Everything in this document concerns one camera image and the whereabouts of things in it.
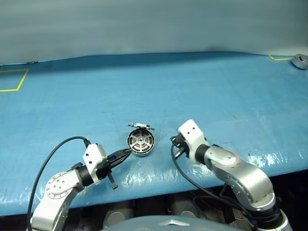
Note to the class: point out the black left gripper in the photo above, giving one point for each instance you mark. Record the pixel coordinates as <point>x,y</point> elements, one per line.
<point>105,169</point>

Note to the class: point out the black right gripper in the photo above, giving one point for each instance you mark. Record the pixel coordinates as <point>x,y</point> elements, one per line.
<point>182,145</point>

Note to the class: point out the black spoked rotor cap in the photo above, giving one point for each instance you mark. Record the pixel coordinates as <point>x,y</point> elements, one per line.
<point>139,142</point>

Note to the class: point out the silver finned rotor cap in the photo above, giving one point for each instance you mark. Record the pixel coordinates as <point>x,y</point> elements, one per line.
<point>140,125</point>

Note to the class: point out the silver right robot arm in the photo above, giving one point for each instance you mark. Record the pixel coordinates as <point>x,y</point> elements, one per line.
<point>245,175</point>

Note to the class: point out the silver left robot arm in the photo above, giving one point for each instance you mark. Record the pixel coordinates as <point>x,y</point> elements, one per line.
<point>55,190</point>

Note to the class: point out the grey metal object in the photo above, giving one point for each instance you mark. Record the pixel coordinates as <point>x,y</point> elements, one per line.
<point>300,62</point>

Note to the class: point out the blue plastic table cover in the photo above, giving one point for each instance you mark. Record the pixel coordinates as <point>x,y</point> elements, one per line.
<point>72,101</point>

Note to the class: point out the grey robot torso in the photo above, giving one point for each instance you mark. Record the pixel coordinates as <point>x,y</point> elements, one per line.
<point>166,223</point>

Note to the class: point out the yellow tape square outline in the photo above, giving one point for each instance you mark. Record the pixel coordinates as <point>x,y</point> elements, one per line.
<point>23,80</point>

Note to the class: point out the yellow tape corner outline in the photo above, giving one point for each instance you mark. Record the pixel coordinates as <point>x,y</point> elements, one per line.
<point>280,59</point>

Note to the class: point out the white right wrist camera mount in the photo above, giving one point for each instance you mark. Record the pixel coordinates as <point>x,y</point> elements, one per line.
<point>192,134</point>

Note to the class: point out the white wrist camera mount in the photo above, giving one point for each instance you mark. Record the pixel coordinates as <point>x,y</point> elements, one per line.
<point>192,134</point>
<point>93,156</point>

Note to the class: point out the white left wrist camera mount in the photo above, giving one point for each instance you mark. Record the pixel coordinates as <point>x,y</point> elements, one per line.
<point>93,156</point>

